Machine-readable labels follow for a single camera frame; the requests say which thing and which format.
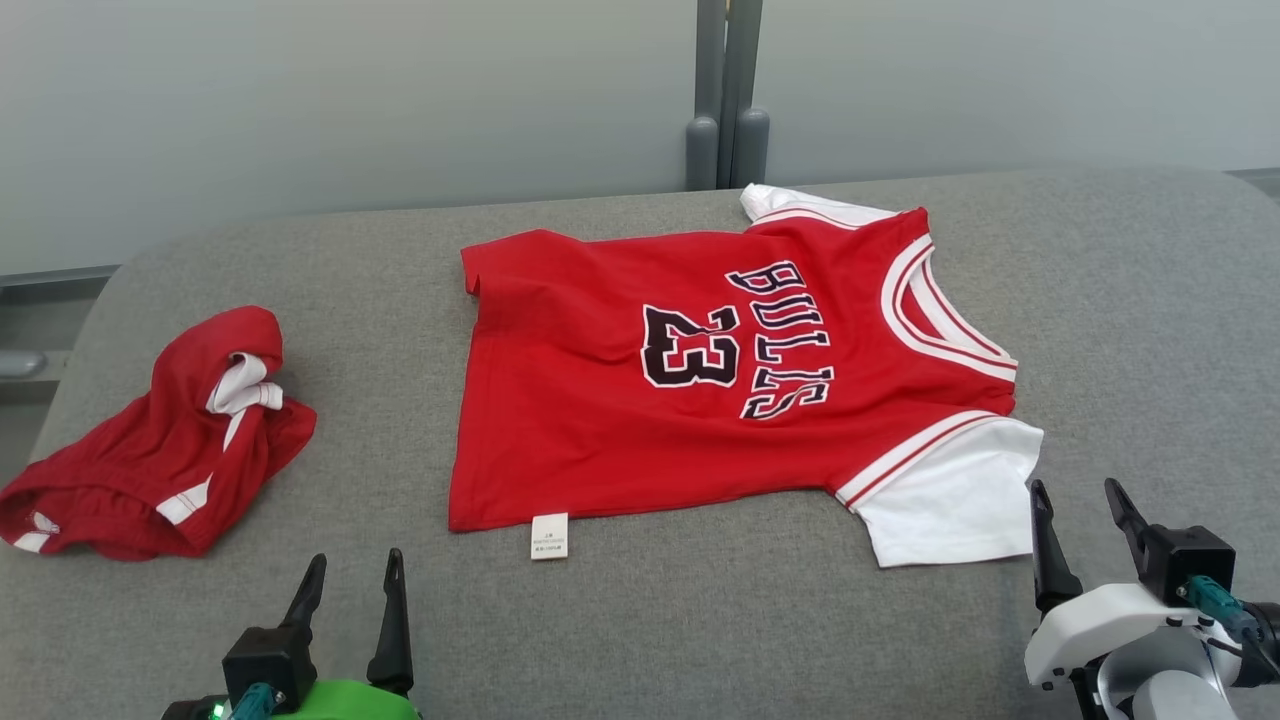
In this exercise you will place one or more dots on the red shorts with white stripes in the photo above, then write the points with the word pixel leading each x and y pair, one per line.
pixel 150 450

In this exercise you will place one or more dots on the red Bulls 23 jersey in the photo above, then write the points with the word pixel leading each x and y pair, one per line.
pixel 600 400

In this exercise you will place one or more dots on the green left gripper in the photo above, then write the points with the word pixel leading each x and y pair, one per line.
pixel 360 702

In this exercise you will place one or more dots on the grey metal tube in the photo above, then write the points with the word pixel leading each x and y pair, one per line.
pixel 20 364

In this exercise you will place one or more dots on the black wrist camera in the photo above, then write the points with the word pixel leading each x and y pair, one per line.
pixel 265 660
pixel 1190 555

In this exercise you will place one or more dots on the grey partition post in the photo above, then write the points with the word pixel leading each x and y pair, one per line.
pixel 750 145
pixel 703 150

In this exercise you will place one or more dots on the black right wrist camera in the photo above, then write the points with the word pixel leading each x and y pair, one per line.
pixel 1190 555

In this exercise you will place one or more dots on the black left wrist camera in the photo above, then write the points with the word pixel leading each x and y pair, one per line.
pixel 265 660

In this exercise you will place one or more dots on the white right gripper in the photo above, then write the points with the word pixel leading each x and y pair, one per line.
pixel 1090 625

